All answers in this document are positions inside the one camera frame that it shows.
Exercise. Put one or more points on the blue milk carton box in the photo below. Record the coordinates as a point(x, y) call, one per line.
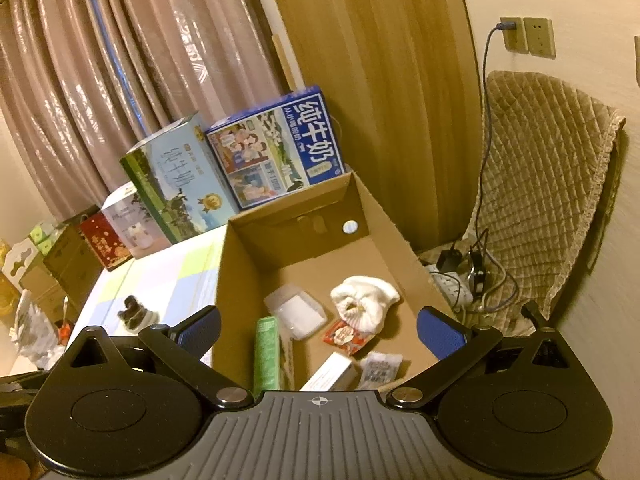
point(280, 150)

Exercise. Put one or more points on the clear plastic tray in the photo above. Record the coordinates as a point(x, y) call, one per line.
point(297, 310)

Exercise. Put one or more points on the checked tablecloth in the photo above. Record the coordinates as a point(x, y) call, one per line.
point(160, 280)

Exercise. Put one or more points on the pink curtain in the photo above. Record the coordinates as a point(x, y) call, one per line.
point(100, 60)

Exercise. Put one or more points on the dark red gift box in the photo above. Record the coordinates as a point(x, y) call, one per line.
point(105, 242)

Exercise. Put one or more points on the green milk carton box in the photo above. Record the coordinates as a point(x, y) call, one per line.
point(175, 175)

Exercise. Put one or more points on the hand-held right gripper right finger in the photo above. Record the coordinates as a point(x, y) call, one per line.
point(440, 332)

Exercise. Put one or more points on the white parrot ointment box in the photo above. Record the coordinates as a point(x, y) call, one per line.
point(330, 370)

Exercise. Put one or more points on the red snack packet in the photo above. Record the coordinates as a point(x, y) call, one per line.
point(345, 337)

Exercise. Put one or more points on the wall socket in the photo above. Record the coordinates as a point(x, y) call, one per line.
point(539, 37)
point(515, 40)

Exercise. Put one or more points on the small white printed packet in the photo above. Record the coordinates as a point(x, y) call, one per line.
point(380, 370)

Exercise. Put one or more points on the white power strip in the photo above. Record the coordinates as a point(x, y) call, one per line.
point(450, 285)

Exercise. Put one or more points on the dark hair scrunchie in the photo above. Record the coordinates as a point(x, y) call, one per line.
point(132, 310)

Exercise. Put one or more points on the white knitted cloth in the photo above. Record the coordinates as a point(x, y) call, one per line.
point(367, 300)

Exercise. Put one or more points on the brown storage carton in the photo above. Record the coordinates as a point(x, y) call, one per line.
point(65, 270)

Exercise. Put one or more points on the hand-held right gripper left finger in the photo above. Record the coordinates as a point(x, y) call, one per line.
point(200, 332)

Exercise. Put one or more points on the clear plastic bag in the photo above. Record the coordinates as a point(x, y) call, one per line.
point(35, 330)

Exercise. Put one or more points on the green white medicine box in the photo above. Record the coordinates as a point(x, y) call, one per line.
point(267, 355)

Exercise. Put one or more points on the cardboard box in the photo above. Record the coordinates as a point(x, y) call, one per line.
point(260, 255)

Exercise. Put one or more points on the white humidifier box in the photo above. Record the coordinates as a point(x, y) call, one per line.
point(135, 225)

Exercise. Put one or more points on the quilted chair cover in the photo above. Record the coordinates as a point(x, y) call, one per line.
point(550, 185)

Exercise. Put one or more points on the black charger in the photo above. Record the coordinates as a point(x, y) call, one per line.
point(449, 259)

